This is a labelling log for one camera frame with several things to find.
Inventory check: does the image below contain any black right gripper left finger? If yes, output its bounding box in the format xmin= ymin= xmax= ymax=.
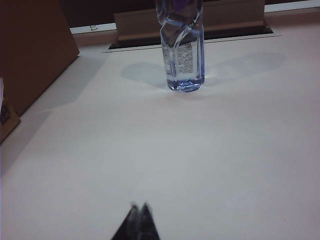
xmin=110 ymin=201 xmax=141 ymax=240

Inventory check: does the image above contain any beige tray at table edge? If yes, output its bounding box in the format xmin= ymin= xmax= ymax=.
xmin=113 ymin=0 xmax=274 ymax=43

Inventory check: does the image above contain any clear plastic water bottle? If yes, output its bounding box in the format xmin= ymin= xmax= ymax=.
xmin=154 ymin=0 xmax=206 ymax=93

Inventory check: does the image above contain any brown cardboard box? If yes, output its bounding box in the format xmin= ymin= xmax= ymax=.
xmin=0 ymin=0 xmax=80 ymax=118

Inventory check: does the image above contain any gold tissue pack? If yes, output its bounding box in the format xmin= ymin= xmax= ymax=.
xmin=0 ymin=77 xmax=21 ymax=144

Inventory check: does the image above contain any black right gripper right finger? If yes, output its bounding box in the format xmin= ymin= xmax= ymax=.
xmin=139 ymin=201 xmax=161 ymax=240

